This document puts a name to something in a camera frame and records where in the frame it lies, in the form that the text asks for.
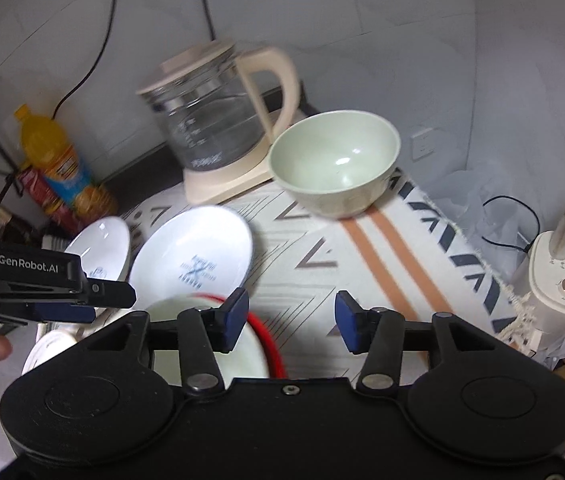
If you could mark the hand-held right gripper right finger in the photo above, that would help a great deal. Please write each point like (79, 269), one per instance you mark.
(348, 322)

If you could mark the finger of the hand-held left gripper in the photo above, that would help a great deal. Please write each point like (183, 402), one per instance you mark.
(62, 312)
(110, 294)

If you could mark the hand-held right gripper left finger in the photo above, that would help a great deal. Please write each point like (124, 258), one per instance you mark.
(235, 320)

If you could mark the white red-rimmed bowl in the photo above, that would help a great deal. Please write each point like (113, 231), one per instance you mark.
(242, 355)

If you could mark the plain white plate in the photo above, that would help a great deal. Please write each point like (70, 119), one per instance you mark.
(50, 350)

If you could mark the small white printed plate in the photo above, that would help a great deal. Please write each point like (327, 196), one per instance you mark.
(100, 250)

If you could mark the large white printed plate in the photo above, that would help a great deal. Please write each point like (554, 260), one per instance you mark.
(192, 255)

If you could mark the pale green bowl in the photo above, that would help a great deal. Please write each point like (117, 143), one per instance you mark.
(335, 160)

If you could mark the patterned tablecloth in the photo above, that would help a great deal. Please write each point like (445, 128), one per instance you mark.
(322, 260)

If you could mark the red drink can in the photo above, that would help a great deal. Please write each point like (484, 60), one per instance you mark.
(45, 195)

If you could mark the orange juice bottle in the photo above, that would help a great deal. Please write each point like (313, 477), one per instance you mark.
(62, 165)

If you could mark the cream chopstick holder appliance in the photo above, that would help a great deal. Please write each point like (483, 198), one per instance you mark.
(557, 285)

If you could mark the white wall socket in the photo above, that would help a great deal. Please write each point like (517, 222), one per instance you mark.
(422, 143)

